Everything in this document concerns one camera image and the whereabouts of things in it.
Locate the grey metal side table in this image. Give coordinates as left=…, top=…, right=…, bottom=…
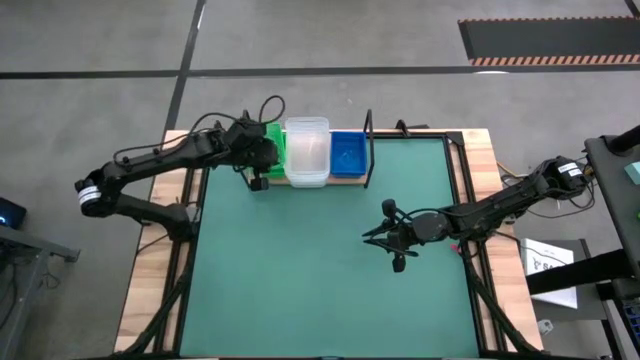
left=0, top=224, right=80, bottom=360

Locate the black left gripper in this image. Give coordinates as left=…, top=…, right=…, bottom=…
left=232, top=119, right=281, bottom=192

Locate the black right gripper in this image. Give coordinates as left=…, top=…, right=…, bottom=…
left=362, top=198, right=450, bottom=274

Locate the wooden shelf with black frame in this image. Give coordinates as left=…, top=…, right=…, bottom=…
left=243, top=108, right=376, bottom=190

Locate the black hazard-striped floor mat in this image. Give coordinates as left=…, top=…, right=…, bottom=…
left=458, top=16, right=640, bottom=67

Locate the green plastic basket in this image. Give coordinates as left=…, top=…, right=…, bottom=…
left=263, top=122, right=288, bottom=180

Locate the black device with blue light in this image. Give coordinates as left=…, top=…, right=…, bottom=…
left=0, top=196, right=28, bottom=230

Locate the blue plastic basket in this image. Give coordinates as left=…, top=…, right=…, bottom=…
left=329, top=130, right=369, bottom=179

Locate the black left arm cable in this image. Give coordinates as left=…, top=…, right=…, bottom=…
left=113, top=94, right=287, bottom=166

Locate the black aluminium rig frame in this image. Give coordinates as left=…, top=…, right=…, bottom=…
left=119, top=119, right=539, bottom=360

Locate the white cardboard box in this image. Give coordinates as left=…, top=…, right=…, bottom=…
left=519, top=238, right=579, bottom=310

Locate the black equipment cart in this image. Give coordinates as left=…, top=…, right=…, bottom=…
left=527, top=124, right=640, bottom=296

